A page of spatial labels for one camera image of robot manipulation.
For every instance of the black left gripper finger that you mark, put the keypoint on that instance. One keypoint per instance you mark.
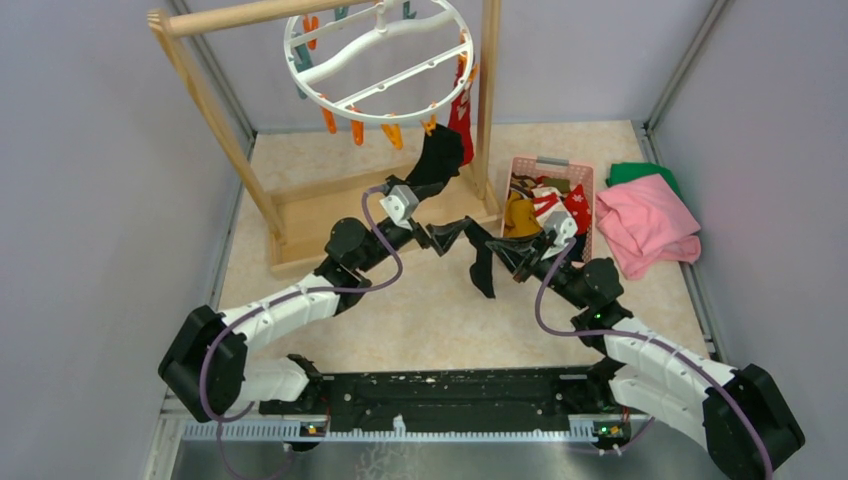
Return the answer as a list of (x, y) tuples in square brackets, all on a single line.
[(423, 188), (442, 237)]

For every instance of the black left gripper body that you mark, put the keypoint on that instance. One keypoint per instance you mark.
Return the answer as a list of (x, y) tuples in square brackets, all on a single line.
[(419, 234)]

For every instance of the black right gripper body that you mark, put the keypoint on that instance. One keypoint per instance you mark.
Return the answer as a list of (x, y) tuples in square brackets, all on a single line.
[(535, 263)]

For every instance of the black sock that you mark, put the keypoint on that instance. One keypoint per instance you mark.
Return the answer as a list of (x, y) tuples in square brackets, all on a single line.
[(441, 155), (480, 270)]

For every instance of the white round clip hanger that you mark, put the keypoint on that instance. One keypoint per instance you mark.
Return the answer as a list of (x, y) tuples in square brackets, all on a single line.
[(386, 65)]

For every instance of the red snowflake santa face sock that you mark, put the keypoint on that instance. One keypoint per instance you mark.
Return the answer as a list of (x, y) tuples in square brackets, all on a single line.
[(578, 205)]

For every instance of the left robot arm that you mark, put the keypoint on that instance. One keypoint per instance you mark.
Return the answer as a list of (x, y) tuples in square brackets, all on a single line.
[(207, 365)]

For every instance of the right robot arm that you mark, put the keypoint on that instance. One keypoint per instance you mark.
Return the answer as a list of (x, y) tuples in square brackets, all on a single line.
[(737, 415)]

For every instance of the mustard yellow sock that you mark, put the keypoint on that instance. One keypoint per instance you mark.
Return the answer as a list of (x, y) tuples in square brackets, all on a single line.
[(519, 217)]

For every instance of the red white striped sock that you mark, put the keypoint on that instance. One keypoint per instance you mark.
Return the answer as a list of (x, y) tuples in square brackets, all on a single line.
[(546, 201)]

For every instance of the pink perforated plastic basket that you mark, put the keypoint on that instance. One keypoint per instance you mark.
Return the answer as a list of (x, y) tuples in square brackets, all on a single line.
[(563, 175)]

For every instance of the pink cloth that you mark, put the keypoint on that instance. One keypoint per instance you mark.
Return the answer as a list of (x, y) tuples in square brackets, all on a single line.
[(645, 222)]

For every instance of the green cloth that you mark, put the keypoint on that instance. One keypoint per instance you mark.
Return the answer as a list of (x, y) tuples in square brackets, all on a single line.
[(625, 172)]

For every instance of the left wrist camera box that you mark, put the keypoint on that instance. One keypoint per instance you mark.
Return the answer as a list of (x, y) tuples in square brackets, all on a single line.
[(399, 205)]

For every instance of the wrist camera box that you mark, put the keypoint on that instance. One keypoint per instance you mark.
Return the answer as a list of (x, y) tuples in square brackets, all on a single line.
[(399, 205), (560, 226)]

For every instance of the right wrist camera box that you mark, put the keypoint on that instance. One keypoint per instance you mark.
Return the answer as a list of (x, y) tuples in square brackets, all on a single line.
[(560, 226)]

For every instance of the wooden hanger rack frame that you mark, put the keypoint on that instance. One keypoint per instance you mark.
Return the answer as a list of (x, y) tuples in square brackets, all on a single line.
[(298, 220)]

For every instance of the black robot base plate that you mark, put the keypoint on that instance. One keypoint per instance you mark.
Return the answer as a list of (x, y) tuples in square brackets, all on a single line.
[(478, 401)]

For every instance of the white toothed cable rail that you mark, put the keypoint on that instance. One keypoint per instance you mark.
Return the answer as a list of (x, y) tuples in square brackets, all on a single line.
[(291, 431)]

